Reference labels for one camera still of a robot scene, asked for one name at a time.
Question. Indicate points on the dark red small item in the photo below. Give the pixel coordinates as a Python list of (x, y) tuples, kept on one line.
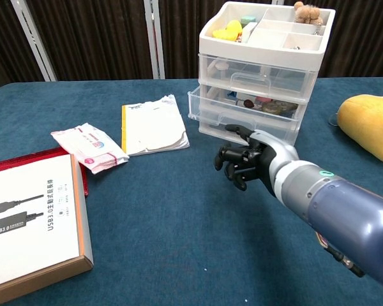
[(248, 103)]

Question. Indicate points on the clear drawer with white roll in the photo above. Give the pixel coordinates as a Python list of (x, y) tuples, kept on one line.
[(274, 79)]

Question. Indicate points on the pink wet wipes pack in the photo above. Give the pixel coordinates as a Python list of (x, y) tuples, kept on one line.
[(89, 146)]

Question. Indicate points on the yellow plush pouch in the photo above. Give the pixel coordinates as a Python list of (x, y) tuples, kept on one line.
[(370, 124)]

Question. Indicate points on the dark brown curtain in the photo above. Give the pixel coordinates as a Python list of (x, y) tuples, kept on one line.
[(95, 38)]

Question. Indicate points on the right robot arm blue grey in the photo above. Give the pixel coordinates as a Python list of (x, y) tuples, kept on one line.
[(344, 210)]

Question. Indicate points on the red shiny box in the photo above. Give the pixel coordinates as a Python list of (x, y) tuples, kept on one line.
[(25, 157)]

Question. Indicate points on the white plastic drawer organizer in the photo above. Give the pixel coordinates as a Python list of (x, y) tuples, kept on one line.
[(258, 54)]

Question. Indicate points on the white notepad with yellow spine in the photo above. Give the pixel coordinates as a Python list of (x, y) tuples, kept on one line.
[(153, 127)]

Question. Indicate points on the small white box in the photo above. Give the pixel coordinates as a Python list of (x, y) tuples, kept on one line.
[(248, 30)]

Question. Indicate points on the right robot hand black silver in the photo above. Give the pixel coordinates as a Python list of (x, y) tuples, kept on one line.
[(265, 153)]

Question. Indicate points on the brown plush bear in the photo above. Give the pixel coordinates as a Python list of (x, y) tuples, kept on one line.
[(308, 14)]

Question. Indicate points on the clear drawer with round tin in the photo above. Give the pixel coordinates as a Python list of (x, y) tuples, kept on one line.
[(207, 110)]

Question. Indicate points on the small metal clip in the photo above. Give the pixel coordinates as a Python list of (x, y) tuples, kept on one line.
[(295, 48)]

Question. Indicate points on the white metal post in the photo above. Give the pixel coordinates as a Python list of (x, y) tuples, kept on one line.
[(154, 38), (35, 41)]

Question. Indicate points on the yellow rubber duck toy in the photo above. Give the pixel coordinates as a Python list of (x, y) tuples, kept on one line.
[(228, 30)]

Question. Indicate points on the blue velvet tablecloth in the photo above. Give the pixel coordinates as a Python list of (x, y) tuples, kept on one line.
[(162, 223)]

